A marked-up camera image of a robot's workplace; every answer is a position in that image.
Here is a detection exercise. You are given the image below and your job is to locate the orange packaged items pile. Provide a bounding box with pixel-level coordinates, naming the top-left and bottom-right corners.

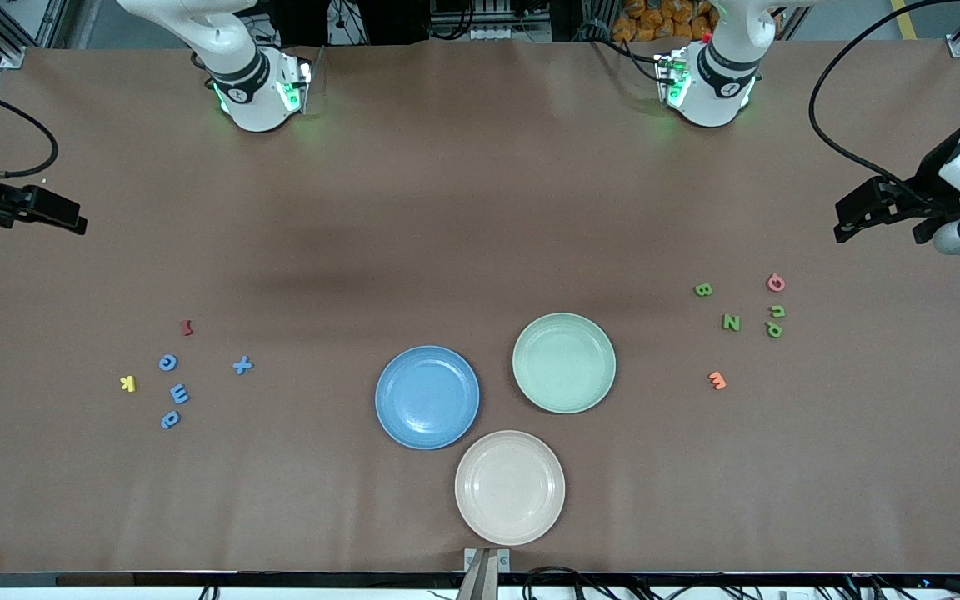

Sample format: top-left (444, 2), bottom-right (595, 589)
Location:
top-left (611, 0), bottom-right (718, 43)

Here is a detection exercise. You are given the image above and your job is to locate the green plate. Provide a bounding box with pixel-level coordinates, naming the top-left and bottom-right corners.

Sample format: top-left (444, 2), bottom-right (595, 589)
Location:
top-left (512, 312), bottom-right (617, 414)

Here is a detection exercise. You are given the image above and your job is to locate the brown table cover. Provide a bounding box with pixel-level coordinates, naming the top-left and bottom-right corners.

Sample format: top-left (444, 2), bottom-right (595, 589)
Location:
top-left (0, 37), bottom-right (960, 578)

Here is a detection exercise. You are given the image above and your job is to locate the blue plate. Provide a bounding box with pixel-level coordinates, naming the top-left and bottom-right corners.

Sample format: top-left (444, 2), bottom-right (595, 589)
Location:
top-left (375, 345), bottom-right (481, 451)

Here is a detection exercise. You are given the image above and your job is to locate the beige plate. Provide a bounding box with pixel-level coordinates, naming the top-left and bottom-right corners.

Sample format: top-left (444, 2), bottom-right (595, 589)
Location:
top-left (454, 430), bottom-right (567, 547)

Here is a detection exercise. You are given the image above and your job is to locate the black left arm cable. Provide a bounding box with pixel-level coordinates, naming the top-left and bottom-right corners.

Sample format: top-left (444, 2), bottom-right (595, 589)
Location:
top-left (808, 0), bottom-right (960, 209)

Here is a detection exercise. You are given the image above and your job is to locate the aluminium extrusion rail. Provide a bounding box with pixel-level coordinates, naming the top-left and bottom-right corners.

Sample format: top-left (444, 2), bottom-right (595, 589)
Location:
top-left (428, 0), bottom-right (553, 22)

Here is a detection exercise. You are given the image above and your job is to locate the black floor cable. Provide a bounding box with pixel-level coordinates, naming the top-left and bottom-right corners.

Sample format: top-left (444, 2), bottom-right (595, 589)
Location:
top-left (572, 575), bottom-right (643, 600)
top-left (523, 567), bottom-right (583, 600)

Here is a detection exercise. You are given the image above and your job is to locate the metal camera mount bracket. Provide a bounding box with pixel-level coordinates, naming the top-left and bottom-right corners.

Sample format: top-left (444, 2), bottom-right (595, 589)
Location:
top-left (464, 547), bottom-right (512, 600)

